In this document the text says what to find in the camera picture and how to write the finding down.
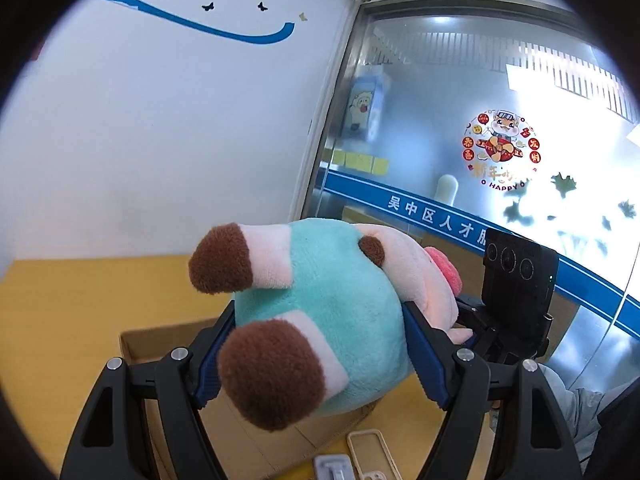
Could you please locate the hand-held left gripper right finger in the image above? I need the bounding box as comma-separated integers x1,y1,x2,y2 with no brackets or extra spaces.
401,302,583,480

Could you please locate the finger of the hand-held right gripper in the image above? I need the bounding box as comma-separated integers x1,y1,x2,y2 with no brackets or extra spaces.
467,330,501,361
454,294,493,331

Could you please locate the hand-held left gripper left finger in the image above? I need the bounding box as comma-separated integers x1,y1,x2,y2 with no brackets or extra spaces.
61,301,237,480

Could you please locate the cardboard box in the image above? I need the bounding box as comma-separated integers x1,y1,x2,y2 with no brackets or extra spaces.
119,317,396,480

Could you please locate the teal and pink pig plush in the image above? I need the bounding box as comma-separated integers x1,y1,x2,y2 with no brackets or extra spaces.
189,217,473,433

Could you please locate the wooden desktop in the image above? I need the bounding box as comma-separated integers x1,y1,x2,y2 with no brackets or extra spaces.
0,255,501,480

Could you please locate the clear plastic case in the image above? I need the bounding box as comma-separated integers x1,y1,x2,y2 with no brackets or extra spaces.
346,429,401,480

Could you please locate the plant behind frosted glass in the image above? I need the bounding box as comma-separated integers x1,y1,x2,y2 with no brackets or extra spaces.
502,172,638,256

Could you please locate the white object behind glass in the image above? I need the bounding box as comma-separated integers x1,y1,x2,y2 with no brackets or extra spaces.
435,174,460,206

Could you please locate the blue band on glass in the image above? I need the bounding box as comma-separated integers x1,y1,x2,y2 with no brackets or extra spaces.
322,167,640,346

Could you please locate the white plastic holder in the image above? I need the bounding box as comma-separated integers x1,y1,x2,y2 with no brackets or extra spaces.
314,454,353,480

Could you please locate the round cartoon window sticker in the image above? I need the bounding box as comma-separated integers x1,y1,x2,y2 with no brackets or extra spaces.
462,108,543,191

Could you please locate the row of yellow sticky notes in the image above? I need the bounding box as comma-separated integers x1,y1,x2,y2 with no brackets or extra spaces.
332,149,390,175

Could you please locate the blue cartoon poster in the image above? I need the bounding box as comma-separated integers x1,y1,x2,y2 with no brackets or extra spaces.
345,72,388,143

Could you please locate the blue curved wall decal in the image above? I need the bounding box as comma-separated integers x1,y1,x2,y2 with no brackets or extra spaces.
87,0,296,46

